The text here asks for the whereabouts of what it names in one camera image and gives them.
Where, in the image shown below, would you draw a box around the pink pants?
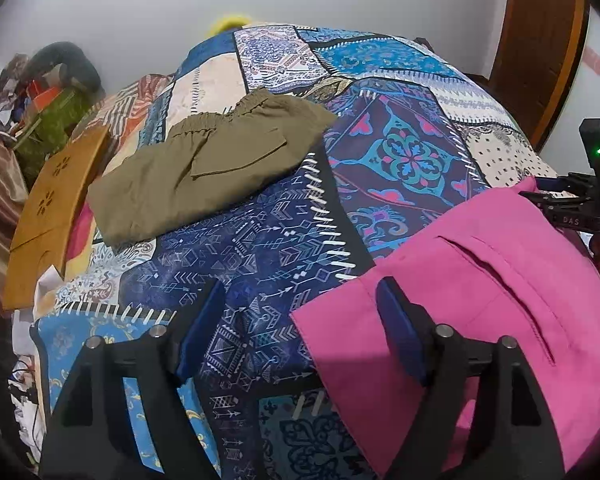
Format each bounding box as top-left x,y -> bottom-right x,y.
292,178 -> 600,474

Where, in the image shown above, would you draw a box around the white wardrobe door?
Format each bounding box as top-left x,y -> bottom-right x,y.
541,6 -> 600,174

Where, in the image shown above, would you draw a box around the blue patchwork bedspread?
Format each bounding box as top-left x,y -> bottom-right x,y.
12,24 -> 553,479

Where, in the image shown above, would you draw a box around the olive green shorts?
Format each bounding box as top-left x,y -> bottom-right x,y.
86,88 -> 337,246

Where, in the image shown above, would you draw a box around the yellow wooden folding table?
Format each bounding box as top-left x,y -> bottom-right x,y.
3,126 -> 110,311

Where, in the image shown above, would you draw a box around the striped orange blanket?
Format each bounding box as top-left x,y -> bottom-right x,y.
70,74 -> 173,158

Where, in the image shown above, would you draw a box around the green storage basket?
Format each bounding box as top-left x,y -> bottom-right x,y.
12,87 -> 91,188

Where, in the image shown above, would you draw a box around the grey plush pillow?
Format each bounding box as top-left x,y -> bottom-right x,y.
20,41 -> 102,93

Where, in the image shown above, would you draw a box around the yellow plush bed headrest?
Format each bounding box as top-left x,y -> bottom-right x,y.
207,14 -> 252,38

